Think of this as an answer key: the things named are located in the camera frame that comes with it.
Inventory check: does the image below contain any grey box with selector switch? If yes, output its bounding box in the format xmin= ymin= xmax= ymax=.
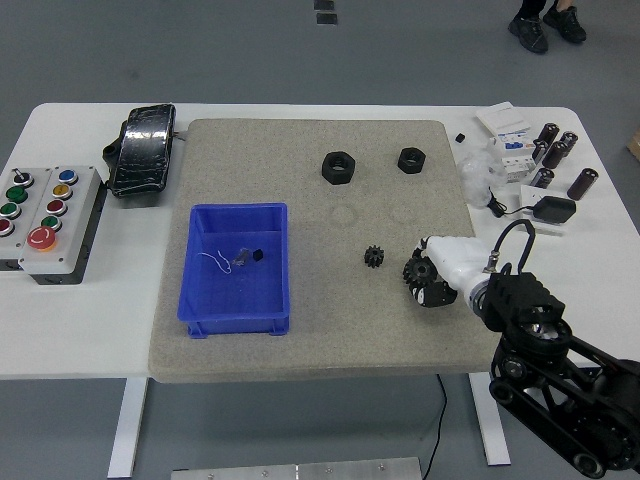
xmin=0 ymin=167 xmax=52 ymax=272

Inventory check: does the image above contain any large black hex nut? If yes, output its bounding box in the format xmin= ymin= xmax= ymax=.
xmin=321 ymin=151 xmax=359 ymax=187

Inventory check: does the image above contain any white circuit breaker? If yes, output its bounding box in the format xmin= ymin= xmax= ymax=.
xmin=487 ymin=129 xmax=539 ymax=185

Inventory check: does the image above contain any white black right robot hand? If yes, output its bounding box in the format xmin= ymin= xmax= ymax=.
xmin=403 ymin=234 xmax=494 ymax=308

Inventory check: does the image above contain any black floor cable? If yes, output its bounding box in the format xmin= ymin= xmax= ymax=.
xmin=419 ymin=373 xmax=449 ymax=460

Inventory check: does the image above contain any black wrapped flat device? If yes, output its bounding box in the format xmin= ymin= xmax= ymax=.
xmin=102 ymin=103 xmax=178 ymax=200

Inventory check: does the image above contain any small black hex nut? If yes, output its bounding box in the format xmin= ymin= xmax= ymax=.
xmin=397 ymin=146 xmax=428 ymax=175

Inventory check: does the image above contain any white table leg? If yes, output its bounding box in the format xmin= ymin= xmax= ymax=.
xmin=106 ymin=376 xmax=149 ymax=479
xmin=468 ymin=372 xmax=512 ymax=467

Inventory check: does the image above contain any white thread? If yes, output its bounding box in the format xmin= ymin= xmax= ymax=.
xmin=198 ymin=251 xmax=234 ymax=275

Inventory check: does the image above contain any white cardboard packet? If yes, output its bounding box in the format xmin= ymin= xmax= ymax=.
xmin=474 ymin=101 xmax=532 ymax=137

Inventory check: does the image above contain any blue plastic box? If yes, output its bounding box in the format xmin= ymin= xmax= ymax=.
xmin=177 ymin=202 xmax=292 ymax=338

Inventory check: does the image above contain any white flat plate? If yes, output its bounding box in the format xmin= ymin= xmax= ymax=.
xmin=519 ymin=184 xmax=570 ymax=236

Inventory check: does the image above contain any clear plastic bag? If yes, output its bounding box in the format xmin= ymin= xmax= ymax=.
xmin=458 ymin=151 xmax=507 ymax=208

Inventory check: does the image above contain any grey-brown mat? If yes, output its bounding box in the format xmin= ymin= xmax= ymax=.
xmin=148 ymin=118 xmax=499 ymax=384

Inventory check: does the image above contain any person's black shoe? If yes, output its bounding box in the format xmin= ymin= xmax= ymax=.
xmin=507 ymin=14 xmax=550 ymax=55
xmin=541 ymin=3 xmax=588 ymax=44

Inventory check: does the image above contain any grey box with emergency stop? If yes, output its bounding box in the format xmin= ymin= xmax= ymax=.
xmin=18 ymin=165 xmax=105 ymax=286

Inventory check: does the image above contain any black power adapter with cord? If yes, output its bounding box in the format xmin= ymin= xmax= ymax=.
xmin=486 ymin=186 xmax=578 ymax=224

